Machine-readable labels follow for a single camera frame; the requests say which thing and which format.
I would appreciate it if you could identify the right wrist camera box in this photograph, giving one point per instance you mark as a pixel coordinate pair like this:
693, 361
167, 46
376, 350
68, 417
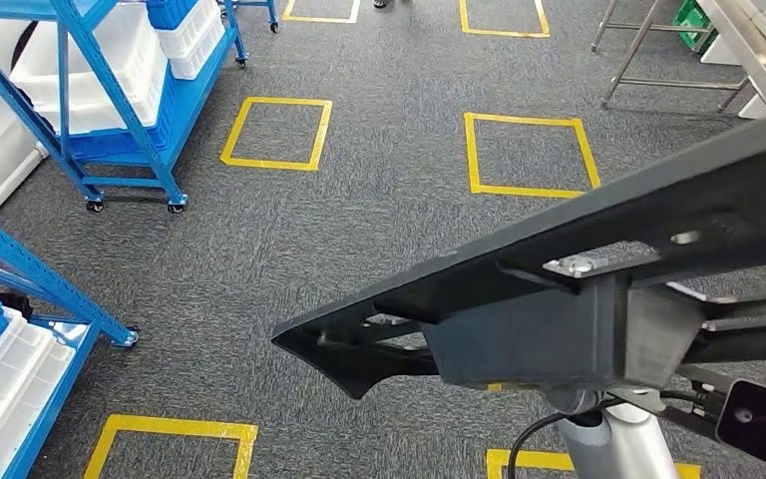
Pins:
760, 423

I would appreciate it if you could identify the small blue plastic bin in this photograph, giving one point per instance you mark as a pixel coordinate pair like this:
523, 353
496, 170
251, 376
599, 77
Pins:
168, 12

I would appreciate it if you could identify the blue wheeled shelf cart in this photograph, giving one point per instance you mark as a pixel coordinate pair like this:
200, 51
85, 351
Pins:
270, 16
125, 112

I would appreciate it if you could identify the stainless steel workbench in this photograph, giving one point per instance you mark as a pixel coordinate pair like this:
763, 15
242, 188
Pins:
753, 59

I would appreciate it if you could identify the large white plastic bin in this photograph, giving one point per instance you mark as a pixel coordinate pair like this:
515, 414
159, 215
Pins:
132, 59

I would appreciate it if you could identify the white box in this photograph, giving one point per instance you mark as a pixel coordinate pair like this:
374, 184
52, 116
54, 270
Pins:
717, 53

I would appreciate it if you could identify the blue metal shelf rack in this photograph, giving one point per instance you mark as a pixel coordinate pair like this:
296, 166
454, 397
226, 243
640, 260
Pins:
26, 263

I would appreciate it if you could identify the green plastic crate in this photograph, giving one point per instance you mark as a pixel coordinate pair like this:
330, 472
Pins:
690, 23

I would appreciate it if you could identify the black plastic panel part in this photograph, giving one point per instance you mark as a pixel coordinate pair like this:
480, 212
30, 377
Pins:
687, 198

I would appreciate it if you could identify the yellow floor tape square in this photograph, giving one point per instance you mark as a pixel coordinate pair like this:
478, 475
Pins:
522, 118
502, 33
541, 461

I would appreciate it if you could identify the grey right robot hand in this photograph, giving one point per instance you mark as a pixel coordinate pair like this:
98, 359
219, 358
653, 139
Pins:
581, 400

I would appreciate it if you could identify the pale floor tape square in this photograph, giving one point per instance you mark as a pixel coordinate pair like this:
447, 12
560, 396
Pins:
320, 20

